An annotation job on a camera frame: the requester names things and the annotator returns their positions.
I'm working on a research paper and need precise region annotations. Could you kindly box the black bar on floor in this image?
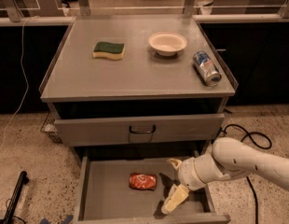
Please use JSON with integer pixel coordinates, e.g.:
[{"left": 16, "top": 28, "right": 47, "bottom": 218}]
[{"left": 1, "top": 171, "right": 29, "bottom": 224}]

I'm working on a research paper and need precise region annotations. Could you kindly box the grey top drawer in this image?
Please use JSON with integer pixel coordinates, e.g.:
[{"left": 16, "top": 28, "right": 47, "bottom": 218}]
[{"left": 55, "top": 114, "right": 225, "bottom": 147}]

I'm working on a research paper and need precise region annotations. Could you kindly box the green yellow sponge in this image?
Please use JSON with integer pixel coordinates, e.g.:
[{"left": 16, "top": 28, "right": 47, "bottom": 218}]
[{"left": 93, "top": 41, "right": 125, "bottom": 60}]

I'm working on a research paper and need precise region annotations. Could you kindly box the grey open middle drawer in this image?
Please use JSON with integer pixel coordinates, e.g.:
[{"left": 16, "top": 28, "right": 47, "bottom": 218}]
[{"left": 74, "top": 154, "right": 230, "bottom": 224}]

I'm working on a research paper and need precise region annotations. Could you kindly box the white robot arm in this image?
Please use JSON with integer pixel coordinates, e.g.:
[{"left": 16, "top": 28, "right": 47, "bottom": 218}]
[{"left": 161, "top": 137, "right": 289, "bottom": 215}]

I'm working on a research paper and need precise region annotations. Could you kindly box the white hanging cable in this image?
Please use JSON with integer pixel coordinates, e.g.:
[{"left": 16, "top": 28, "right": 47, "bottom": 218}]
[{"left": 0, "top": 15, "right": 40, "bottom": 156}]

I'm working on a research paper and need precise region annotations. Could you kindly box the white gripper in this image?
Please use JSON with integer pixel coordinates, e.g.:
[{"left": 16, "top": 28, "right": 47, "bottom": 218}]
[{"left": 161, "top": 157, "right": 206, "bottom": 215}]

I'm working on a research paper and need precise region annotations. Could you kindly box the wire basket behind cabinet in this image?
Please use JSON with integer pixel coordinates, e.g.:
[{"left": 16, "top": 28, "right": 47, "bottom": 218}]
[{"left": 40, "top": 113, "right": 62, "bottom": 144}]

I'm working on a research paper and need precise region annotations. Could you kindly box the white bowl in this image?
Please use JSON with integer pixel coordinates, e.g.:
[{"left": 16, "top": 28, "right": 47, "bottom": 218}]
[{"left": 148, "top": 32, "right": 187, "bottom": 57}]

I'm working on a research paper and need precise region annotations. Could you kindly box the grey metal drawer cabinet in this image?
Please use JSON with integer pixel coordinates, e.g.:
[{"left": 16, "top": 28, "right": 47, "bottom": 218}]
[{"left": 38, "top": 14, "right": 240, "bottom": 224}]

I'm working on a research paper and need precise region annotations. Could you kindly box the black drawer handle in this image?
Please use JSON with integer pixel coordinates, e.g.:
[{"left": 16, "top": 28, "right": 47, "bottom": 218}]
[{"left": 129, "top": 125, "right": 157, "bottom": 134}]

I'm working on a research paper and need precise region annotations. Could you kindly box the black floor cable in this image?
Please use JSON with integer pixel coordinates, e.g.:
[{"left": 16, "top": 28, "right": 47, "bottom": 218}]
[{"left": 220, "top": 123, "right": 273, "bottom": 224}]

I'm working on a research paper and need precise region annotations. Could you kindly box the blue silver soda can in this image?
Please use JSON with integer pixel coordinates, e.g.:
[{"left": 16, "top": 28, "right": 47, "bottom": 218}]
[{"left": 193, "top": 51, "right": 222, "bottom": 87}]

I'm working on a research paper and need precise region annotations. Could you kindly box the red coke can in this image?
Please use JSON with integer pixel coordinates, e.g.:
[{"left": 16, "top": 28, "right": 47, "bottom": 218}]
[{"left": 129, "top": 173, "right": 157, "bottom": 190}]

